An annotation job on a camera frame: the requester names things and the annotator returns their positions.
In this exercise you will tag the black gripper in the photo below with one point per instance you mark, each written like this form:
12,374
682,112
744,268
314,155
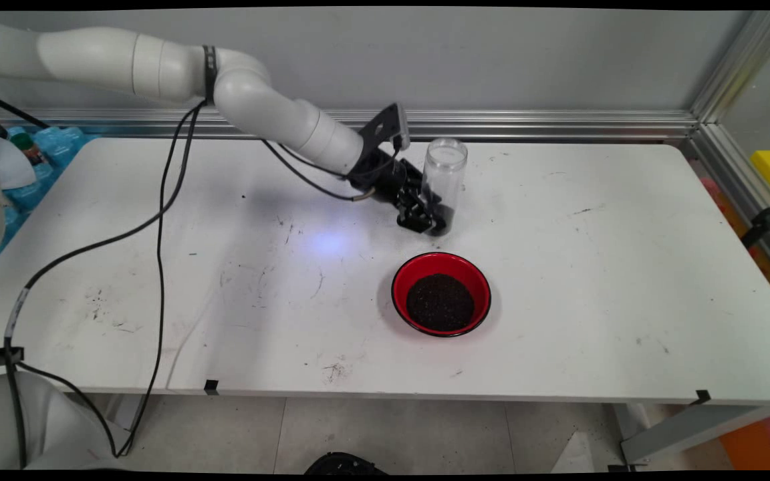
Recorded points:
385,177

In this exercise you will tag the clear plastic jar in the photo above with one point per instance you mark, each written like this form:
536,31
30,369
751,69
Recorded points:
448,167

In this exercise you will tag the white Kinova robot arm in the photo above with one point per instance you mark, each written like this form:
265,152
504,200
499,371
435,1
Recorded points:
258,100

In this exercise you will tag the red bowl black rim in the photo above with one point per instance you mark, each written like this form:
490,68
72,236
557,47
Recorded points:
415,267

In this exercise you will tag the large black granules pile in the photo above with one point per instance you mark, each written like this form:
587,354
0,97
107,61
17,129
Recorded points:
440,304

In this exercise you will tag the black round floor object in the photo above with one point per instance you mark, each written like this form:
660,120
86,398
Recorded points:
345,464

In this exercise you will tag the black table edge clip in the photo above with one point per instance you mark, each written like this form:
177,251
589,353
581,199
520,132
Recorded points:
211,387
702,397

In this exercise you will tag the grey table leg brace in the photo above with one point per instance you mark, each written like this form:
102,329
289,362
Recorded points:
692,427

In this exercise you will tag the blue water bottle pack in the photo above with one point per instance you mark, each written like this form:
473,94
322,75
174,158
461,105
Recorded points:
57,143

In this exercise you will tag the bottle with green cap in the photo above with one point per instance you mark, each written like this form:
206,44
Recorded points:
27,148

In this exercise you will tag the white plastic container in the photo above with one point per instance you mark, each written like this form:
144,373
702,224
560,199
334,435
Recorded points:
14,167

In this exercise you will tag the orange box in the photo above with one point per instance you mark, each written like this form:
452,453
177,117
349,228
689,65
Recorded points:
762,441

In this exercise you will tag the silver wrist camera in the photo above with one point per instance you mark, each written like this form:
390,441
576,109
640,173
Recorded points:
403,127

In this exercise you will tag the black camera bracket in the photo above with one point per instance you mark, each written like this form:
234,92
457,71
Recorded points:
379,128

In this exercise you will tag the long aluminium frame rail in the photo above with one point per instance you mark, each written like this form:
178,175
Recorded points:
559,123

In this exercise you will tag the aluminium frame post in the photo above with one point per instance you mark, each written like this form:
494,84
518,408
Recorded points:
736,63

